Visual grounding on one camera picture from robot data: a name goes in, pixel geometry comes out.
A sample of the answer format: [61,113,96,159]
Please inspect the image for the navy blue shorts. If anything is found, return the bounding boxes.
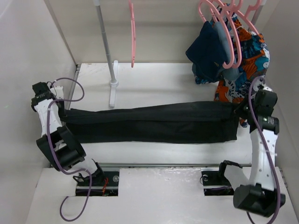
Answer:
[185,21,228,84]

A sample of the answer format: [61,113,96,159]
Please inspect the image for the grey rack pole left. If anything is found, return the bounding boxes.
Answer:
[93,0,118,85]

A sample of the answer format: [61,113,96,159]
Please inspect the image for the pink hanger front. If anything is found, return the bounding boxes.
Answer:
[198,0,238,70]

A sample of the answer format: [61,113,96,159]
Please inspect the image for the pink hanger back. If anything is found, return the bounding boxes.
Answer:
[230,0,259,34]

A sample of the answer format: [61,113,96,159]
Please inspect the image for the pink hanger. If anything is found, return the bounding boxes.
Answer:
[128,0,136,68]
[230,0,259,34]
[198,0,238,70]
[210,0,243,69]

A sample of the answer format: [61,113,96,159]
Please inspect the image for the grey blue garment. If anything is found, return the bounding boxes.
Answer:
[214,22,240,81]

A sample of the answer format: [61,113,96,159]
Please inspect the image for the grey rack pole right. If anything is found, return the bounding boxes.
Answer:
[248,0,267,26]

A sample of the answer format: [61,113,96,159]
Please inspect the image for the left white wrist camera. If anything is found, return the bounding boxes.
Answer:
[50,86,64,99]

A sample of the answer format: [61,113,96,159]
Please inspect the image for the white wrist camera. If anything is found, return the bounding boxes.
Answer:
[261,85,273,92]
[50,86,64,99]

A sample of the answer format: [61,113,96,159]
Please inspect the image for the grey rack pole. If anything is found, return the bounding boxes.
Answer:
[93,0,118,85]
[248,0,267,26]

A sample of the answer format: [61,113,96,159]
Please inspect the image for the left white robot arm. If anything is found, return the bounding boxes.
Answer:
[31,82,108,185]

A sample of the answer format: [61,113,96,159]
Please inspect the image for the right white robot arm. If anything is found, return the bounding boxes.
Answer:
[216,90,285,217]

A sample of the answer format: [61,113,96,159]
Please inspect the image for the white rack base foot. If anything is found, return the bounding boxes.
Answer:
[109,60,119,108]

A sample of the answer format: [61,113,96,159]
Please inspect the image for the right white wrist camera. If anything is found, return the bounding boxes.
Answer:
[261,85,273,92]

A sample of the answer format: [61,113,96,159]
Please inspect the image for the colourful patterned shorts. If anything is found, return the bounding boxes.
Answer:
[192,3,271,128]

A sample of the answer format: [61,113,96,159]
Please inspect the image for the black trousers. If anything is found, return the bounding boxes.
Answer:
[61,101,239,144]

